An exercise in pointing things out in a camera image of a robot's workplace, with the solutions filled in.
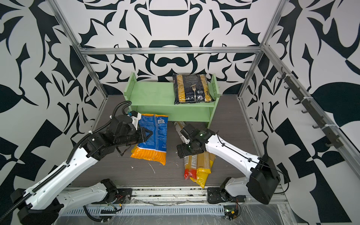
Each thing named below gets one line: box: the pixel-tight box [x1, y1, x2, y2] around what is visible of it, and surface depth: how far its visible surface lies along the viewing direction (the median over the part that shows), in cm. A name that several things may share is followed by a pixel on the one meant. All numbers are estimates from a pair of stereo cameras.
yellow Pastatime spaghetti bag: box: [189, 151, 217, 189], surface depth 81 cm
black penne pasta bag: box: [172, 73, 215, 105], surface depth 79 cm
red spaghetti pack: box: [183, 154, 198, 180], surface depth 81 cm
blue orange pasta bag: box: [130, 113, 169, 166], surface depth 70 cm
